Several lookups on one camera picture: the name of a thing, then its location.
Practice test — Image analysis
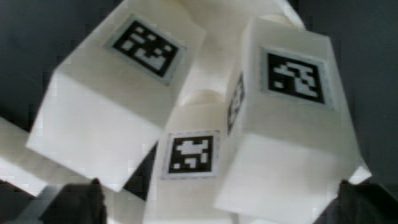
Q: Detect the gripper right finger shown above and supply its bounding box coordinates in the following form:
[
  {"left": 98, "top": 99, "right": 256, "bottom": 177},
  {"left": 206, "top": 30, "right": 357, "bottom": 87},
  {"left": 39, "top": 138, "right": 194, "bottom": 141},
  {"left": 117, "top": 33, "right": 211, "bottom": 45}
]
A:
[{"left": 330, "top": 179, "right": 398, "bottom": 224}]

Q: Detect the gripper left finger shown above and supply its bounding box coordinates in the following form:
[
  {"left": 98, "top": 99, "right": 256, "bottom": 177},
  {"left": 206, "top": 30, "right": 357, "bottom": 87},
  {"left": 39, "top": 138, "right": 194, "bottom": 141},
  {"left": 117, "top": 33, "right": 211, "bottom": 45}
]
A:
[{"left": 16, "top": 178, "right": 110, "bottom": 224}]

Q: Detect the white stool leg with tag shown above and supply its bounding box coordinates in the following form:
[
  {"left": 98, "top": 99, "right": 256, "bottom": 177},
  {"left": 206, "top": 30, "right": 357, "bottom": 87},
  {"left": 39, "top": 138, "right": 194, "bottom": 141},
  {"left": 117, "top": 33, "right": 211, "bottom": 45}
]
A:
[{"left": 27, "top": 0, "right": 206, "bottom": 190}]

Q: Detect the white round stool seat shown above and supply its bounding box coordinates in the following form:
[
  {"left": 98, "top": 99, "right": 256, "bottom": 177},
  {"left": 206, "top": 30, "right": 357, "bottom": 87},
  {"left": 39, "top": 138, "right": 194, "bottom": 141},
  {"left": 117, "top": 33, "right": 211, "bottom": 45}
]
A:
[{"left": 178, "top": 0, "right": 304, "bottom": 106}]

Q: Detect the white right fence wall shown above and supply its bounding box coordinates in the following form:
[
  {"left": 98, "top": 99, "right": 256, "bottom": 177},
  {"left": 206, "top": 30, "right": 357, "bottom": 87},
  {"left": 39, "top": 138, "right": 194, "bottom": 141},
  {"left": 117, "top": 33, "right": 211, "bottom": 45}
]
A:
[{"left": 0, "top": 118, "right": 144, "bottom": 224}]

